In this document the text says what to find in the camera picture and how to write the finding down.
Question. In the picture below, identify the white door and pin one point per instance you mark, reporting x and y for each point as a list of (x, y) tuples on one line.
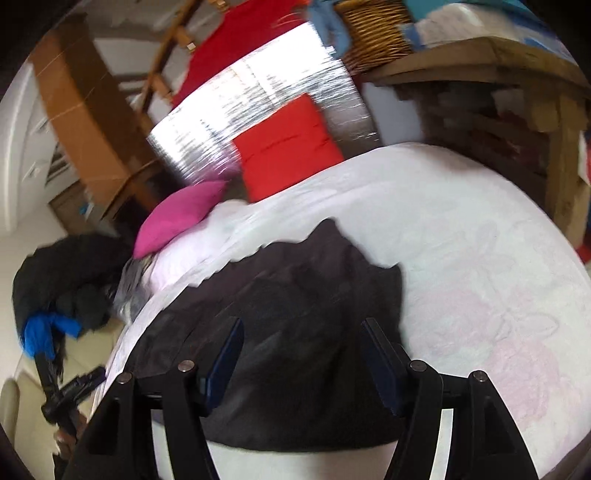
[(27, 161)]

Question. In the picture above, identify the wooden shelf unit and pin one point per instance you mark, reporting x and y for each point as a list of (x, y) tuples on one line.
[(461, 60)]

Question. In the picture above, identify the red cloth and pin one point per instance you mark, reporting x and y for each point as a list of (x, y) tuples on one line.
[(221, 46)]

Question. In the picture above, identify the white bed blanket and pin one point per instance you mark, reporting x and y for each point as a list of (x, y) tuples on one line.
[(461, 230)]

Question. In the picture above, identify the red cushion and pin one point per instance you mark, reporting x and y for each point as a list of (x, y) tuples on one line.
[(286, 147)]

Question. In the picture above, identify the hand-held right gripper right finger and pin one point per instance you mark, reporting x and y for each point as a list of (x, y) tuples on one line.
[(381, 364)]

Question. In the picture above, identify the black garment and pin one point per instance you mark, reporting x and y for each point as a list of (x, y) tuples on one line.
[(300, 295)]

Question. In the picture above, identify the grey crumpled cloth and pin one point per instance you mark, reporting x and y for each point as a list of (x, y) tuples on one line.
[(129, 290)]

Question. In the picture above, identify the black clothes pile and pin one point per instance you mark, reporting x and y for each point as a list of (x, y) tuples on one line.
[(69, 272)]

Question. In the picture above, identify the wicker basket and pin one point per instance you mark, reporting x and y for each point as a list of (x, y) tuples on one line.
[(374, 32)]

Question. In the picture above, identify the white and blue folded cloths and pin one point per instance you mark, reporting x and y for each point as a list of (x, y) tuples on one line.
[(461, 23)]

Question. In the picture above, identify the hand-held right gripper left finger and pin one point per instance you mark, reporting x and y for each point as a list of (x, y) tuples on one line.
[(224, 360)]

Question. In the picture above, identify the person's left forearm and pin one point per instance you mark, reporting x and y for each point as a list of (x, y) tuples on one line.
[(67, 434)]

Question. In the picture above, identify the pink pillow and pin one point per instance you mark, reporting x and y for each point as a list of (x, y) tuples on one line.
[(180, 212)]

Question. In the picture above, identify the wooden chair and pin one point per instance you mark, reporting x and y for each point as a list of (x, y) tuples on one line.
[(157, 83)]

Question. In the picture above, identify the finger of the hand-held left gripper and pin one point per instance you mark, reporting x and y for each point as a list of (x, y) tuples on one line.
[(47, 378)]

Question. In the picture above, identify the light blue cloth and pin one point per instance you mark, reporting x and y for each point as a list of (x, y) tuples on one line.
[(330, 23)]

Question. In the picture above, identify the brown cardboard box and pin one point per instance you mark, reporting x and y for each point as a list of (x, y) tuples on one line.
[(83, 106)]

